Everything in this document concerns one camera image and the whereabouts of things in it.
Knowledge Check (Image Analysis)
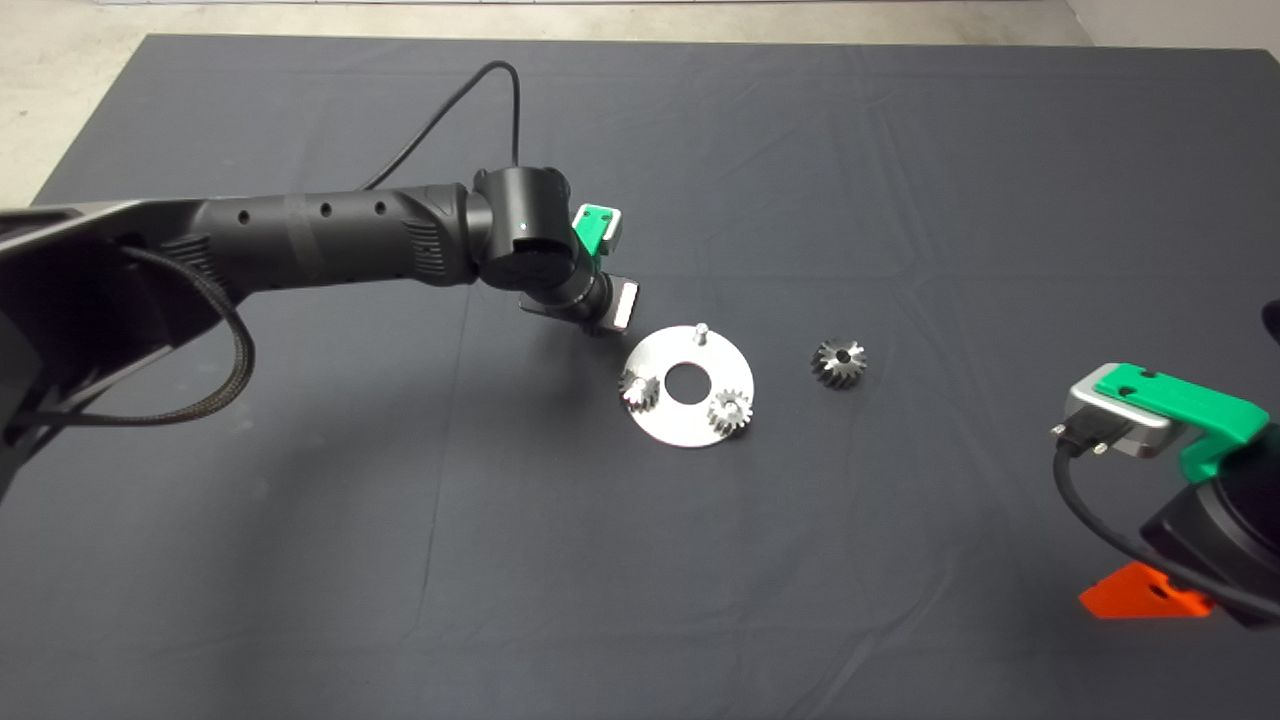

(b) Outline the left arm braided cable sleeve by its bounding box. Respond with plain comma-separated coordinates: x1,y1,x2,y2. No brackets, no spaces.
20,245,256,426

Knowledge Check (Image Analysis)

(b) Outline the dark grey table cloth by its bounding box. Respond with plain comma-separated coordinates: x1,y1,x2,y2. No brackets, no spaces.
0,32,1280,720

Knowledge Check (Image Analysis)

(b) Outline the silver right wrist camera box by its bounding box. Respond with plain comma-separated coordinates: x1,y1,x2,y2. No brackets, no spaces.
1050,380,1173,459

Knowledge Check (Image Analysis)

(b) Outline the small steel gear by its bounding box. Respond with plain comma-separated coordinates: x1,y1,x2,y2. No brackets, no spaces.
706,388,753,435
618,365,659,411

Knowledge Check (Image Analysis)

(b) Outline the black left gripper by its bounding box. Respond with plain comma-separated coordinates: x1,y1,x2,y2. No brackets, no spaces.
520,278,641,331

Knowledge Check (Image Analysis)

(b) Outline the green left wrist camera mount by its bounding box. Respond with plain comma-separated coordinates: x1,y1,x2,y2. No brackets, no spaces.
572,204,613,256

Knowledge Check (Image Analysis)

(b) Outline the round metal plate with hole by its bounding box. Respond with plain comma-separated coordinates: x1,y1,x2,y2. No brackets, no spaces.
621,323,756,449

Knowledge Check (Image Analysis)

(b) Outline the green right wrist camera mount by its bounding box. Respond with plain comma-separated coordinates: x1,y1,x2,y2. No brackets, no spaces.
1093,363,1269,481

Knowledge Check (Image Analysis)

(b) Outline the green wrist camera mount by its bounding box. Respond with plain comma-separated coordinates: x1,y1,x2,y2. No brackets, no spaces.
572,204,613,256
1093,363,1269,481

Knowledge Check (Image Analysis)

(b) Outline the black left camera cable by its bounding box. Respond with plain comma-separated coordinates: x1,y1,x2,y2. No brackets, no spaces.
362,62,521,191

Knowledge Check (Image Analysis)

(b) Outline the black right camera cable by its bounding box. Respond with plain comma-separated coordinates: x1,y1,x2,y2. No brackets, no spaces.
1050,440,1280,616

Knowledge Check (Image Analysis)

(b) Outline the larger steel gear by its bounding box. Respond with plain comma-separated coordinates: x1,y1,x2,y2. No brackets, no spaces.
811,337,868,389

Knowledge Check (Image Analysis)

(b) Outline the black camera cable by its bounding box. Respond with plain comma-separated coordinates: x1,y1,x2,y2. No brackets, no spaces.
362,62,521,191
1050,440,1280,616

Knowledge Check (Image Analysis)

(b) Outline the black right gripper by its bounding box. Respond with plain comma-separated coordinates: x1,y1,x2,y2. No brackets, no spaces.
1078,480,1280,631

